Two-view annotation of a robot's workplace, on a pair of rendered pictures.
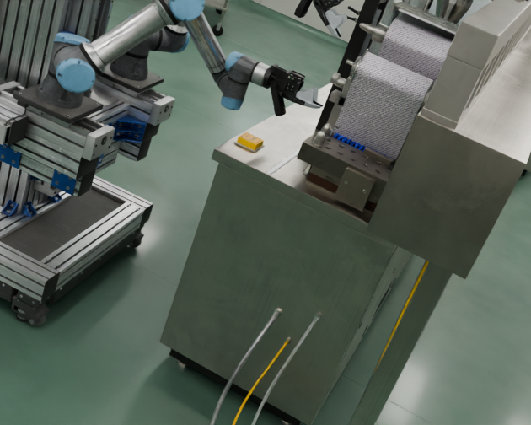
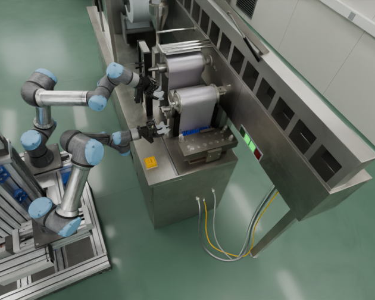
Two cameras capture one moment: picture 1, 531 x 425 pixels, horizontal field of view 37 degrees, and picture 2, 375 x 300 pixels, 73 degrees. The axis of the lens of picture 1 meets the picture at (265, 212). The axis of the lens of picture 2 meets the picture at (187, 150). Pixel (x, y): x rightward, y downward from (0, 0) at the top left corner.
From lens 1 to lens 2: 1.82 m
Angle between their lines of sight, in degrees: 41
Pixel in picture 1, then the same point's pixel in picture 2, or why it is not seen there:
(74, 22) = (15, 186)
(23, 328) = (108, 273)
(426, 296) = not seen: hidden behind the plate
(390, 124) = (204, 115)
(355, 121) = (187, 123)
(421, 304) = not seen: hidden behind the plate
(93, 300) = (109, 232)
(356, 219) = (221, 164)
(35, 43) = (4, 209)
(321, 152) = (194, 153)
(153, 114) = not seen: hidden behind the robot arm
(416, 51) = (187, 70)
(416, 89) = (211, 98)
